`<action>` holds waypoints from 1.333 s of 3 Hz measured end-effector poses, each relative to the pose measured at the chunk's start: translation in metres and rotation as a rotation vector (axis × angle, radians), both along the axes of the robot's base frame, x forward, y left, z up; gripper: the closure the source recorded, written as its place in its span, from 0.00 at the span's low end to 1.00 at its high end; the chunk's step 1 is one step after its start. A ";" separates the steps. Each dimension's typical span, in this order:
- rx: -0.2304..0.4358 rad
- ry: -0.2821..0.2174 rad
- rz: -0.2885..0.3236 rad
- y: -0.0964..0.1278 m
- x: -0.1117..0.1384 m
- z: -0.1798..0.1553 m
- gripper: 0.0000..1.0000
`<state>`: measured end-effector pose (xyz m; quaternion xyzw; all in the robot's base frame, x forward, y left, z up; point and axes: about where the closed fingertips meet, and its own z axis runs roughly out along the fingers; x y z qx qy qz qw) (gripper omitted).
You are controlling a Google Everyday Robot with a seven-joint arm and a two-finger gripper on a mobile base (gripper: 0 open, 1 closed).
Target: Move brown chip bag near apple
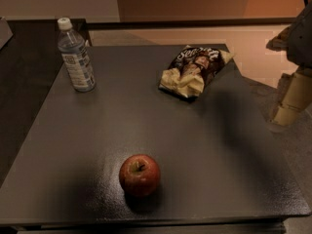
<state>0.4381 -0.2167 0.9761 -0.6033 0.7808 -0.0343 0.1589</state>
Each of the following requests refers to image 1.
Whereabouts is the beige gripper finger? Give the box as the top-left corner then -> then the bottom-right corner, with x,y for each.
270,66 -> 312,127

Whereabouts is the brown chip bag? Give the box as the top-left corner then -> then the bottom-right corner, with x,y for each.
159,45 -> 234,99

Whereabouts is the red apple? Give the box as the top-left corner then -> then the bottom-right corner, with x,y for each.
119,154 -> 161,197

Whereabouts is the clear plastic water bottle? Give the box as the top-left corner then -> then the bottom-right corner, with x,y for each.
58,18 -> 96,92

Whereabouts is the grey object at left edge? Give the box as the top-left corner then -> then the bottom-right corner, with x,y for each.
0,18 -> 13,50

